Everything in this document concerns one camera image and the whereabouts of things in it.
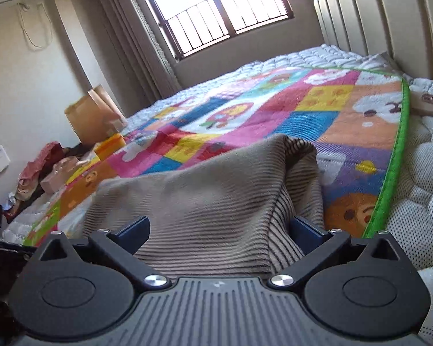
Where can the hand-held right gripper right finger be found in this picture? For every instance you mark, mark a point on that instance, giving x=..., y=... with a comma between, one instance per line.
x=303, y=235

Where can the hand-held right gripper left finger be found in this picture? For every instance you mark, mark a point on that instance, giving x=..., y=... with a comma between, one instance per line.
x=135, y=233

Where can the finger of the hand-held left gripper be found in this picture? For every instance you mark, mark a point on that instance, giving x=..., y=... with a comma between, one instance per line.
x=7, y=247

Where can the beige striped knit garment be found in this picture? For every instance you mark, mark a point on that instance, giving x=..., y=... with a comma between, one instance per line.
x=209, y=209

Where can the pink clothes pile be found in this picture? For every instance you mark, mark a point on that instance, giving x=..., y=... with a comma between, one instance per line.
x=39, y=165

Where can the pink box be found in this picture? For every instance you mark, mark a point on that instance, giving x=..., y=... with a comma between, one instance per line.
x=59, y=176

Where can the orange lidded container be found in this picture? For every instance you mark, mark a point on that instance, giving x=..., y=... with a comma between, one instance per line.
x=110, y=147

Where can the brown paper bag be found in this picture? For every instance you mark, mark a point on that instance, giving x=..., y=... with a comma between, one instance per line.
x=92, y=119

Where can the colourful cartoon printed blanket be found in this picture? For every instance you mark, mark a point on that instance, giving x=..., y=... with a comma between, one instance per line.
x=259, y=115

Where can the white quilted mattress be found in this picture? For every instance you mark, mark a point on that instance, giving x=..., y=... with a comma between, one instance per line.
x=418, y=173

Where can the beige curtain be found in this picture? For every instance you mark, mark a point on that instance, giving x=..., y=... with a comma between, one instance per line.
x=137, y=39

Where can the beige padded headboard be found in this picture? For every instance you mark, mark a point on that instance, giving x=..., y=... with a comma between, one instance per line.
x=389, y=14

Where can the barred window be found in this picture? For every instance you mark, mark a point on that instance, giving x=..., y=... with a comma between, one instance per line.
x=216, y=10

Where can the white wall switch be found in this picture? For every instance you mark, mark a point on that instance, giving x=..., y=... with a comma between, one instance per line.
x=0, y=158

